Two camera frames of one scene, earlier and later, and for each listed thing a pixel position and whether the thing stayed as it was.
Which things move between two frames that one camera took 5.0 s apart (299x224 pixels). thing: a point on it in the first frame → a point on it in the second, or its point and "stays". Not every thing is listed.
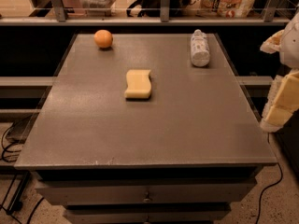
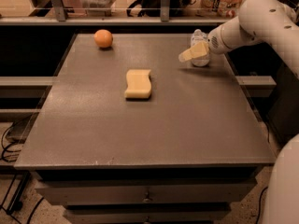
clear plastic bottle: [200, 49] stays
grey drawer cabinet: [181, 156] stays
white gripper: [291, 47] → [216, 44]
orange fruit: [103, 38] stays
